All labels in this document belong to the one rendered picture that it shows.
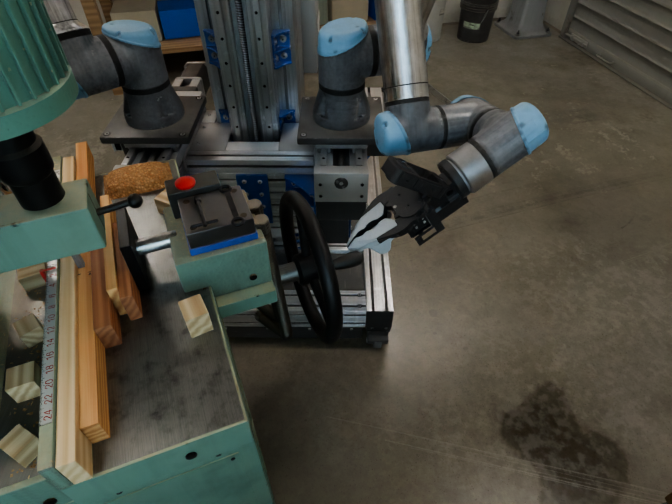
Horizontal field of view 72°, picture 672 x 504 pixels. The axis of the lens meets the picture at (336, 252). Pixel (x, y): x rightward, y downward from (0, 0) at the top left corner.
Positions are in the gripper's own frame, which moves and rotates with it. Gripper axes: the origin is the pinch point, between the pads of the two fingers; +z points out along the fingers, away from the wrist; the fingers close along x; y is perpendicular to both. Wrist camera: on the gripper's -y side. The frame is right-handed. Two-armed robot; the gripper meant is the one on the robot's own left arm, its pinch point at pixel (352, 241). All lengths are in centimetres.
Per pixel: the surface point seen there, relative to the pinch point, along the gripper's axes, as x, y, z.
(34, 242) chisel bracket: 2.2, -32.7, 30.2
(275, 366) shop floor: 37, 73, 55
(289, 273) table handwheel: 4.4, 2.1, 12.8
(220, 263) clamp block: -0.4, -13.9, 16.7
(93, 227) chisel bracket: 2.2, -29.3, 24.1
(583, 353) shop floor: 1, 125, -36
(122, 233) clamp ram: 5.1, -24.3, 24.2
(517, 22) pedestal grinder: 260, 201, -183
